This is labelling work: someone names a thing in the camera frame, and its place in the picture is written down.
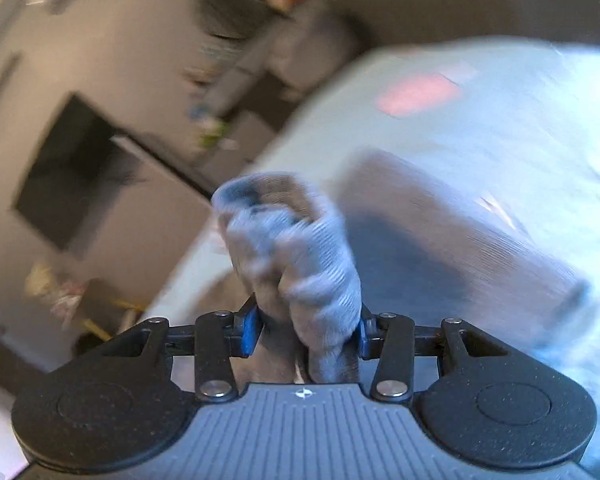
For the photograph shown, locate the grey sweat pants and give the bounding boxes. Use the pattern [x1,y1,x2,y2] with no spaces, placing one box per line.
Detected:
[200,150,592,387]

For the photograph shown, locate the cream paper cone bouquet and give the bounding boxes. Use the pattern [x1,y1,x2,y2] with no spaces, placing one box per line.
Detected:
[24,260,88,323]

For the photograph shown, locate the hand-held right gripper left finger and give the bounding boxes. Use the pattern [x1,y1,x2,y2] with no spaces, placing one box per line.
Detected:
[105,295,261,403]

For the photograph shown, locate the light blue printed bed sheet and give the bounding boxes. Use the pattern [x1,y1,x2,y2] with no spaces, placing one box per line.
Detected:
[145,35,600,480]

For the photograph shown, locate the dark round object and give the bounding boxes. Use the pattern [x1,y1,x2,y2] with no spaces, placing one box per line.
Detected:
[197,0,278,42]

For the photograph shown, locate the black wall screen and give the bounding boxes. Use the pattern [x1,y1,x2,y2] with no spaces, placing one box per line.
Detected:
[11,92,147,261]

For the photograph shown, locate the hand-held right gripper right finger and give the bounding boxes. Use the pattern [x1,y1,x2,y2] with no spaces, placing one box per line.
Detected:
[356,309,506,403]

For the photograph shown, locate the yellow side table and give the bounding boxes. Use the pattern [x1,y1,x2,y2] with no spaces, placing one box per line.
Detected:
[77,296,148,343]

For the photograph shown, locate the green item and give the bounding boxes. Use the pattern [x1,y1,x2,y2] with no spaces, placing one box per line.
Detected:
[197,117,231,151]

